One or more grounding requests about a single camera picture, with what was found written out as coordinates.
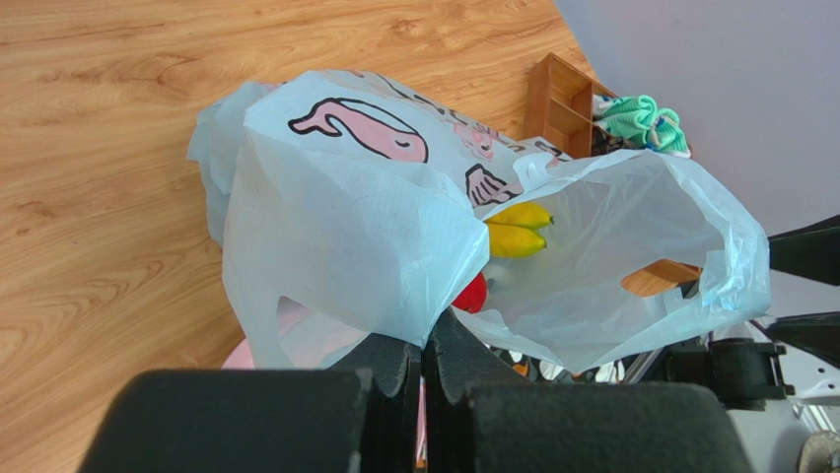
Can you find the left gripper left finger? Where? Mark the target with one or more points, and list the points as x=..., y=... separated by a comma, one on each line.
x=359, y=415

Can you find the teal white sock roll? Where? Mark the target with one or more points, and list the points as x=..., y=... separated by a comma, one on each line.
x=666, y=137

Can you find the wooden compartment tray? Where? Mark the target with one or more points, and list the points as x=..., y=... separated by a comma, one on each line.
x=559, y=106

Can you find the red apple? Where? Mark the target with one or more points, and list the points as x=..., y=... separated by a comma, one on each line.
x=474, y=296

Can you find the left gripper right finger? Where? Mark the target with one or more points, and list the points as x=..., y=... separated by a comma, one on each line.
x=482, y=416

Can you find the teal sock roll left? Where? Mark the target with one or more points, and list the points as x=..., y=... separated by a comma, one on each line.
x=630, y=118

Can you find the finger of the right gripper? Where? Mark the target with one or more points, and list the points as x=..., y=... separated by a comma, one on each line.
x=810, y=252
x=817, y=334

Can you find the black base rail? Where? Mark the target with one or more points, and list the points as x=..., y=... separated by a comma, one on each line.
x=783, y=401

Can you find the yellow banana bunch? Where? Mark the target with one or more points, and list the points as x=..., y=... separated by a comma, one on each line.
x=515, y=232

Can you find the camouflage patterned cloth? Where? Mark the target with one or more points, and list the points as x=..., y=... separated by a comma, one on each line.
x=544, y=372

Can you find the pink plate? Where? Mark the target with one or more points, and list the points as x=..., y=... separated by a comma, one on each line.
x=240, y=359

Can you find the light blue plastic bag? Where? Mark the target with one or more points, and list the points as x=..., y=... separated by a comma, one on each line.
x=347, y=205

